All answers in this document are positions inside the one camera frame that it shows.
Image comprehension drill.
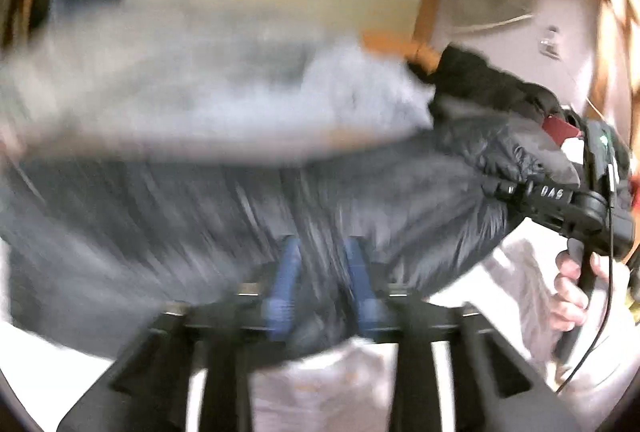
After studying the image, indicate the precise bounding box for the black puffer jacket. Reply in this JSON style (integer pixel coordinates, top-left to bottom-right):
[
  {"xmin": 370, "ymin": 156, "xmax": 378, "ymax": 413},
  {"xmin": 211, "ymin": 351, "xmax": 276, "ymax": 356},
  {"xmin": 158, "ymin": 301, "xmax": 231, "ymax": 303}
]
[{"xmin": 1, "ymin": 46, "xmax": 580, "ymax": 357}]

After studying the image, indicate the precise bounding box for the person's right hand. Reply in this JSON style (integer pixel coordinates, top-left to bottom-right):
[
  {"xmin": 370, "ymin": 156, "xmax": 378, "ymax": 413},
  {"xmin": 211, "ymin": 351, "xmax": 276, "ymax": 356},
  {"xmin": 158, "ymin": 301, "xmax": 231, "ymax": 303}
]
[{"xmin": 549, "ymin": 250, "xmax": 627, "ymax": 331}]

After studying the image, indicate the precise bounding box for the orange pillow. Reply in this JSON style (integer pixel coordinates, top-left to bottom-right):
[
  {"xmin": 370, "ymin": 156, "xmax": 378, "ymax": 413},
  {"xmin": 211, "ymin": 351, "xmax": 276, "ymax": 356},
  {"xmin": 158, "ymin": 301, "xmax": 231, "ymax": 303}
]
[{"xmin": 360, "ymin": 30, "xmax": 442, "ymax": 73}]

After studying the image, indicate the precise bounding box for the white mosquito net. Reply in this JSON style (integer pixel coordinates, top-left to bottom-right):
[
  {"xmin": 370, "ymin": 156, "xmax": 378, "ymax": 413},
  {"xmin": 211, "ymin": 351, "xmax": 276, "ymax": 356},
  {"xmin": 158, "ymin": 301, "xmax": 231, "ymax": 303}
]
[{"xmin": 444, "ymin": 0, "xmax": 536, "ymax": 34}]

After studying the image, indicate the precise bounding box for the light blue duvet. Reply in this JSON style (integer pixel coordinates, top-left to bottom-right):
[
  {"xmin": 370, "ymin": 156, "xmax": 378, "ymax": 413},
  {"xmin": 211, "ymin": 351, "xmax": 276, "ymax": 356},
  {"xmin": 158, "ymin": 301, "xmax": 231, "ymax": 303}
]
[{"xmin": 1, "ymin": 0, "xmax": 434, "ymax": 161}]

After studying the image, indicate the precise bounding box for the white wall socket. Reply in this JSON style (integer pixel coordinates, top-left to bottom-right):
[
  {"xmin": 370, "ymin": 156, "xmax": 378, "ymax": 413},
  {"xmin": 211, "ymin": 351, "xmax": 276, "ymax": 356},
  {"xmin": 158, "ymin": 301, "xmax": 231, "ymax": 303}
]
[{"xmin": 538, "ymin": 25, "xmax": 561, "ymax": 60}]

